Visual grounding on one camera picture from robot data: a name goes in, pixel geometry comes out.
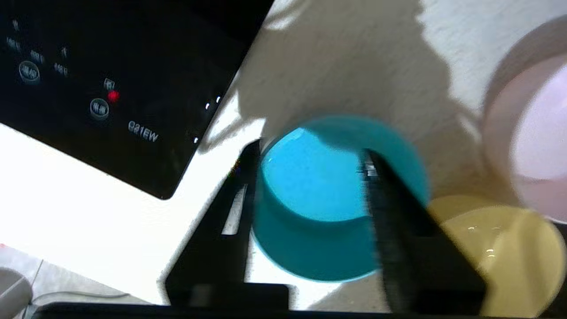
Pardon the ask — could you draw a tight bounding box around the yellow plastic bowl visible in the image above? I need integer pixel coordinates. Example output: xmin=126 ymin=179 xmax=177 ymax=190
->
xmin=427 ymin=195 xmax=567 ymax=317

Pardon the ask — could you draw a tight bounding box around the pink plastic bowl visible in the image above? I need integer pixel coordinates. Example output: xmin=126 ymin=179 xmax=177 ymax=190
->
xmin=482 ymin=18 xmax=567 ymax=224

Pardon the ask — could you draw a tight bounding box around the blue plastic bowl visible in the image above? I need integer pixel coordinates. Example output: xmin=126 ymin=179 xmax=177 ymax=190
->
xmin=250 ymin=115 xmax=430 ymax=283

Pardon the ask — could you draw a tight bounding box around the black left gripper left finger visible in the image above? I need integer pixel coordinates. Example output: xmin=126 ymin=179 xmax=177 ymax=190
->
xmin=165 ymin=140 xmax=288 ymax=309

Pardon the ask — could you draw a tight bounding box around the black induction cooktop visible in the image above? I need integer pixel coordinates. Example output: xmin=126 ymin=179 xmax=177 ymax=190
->
xmin=0 ymin=0 xmax=275 ymax=200

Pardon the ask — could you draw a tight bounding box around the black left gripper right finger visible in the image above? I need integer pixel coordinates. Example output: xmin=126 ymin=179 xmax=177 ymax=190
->
xmin=361 ymin=148 xmax=488 ymax=313

